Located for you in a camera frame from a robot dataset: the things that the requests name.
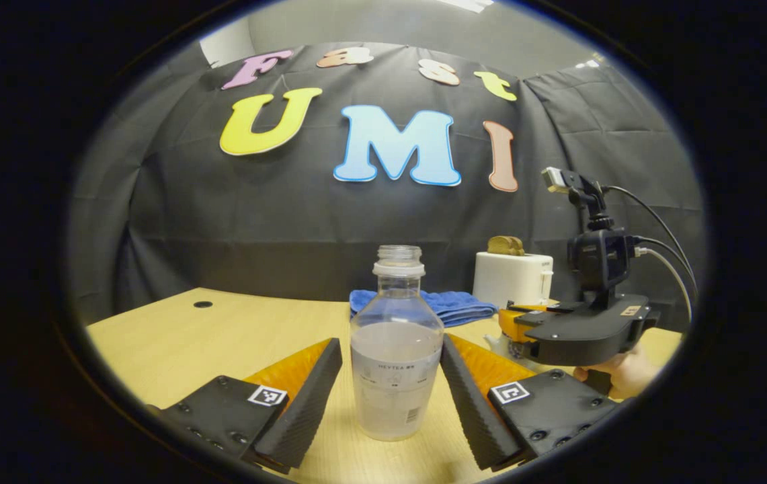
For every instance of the white toaster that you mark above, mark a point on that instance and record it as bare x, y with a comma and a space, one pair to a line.
511, 279

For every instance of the white blue-patterned teacup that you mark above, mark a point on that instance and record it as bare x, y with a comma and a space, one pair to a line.
493, 343

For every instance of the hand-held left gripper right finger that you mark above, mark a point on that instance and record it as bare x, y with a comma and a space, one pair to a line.
474, 403

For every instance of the brown bread slice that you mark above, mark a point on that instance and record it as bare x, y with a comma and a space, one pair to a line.
499, 247
519, 248

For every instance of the ceiling light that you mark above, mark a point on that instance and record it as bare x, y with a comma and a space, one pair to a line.
467, 4

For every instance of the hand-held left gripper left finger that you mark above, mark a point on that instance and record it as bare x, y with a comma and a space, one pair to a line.
306, 403

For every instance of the clear plastic water bottle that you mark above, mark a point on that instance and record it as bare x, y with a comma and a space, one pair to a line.
396, 376

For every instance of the black backdrop cloth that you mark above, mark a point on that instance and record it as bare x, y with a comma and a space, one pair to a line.
222, 215

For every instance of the blue folded towel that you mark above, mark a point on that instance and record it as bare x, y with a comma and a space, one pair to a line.
457, 306

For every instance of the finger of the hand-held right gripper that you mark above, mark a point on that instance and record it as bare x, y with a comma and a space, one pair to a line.
551, 307
514, 323

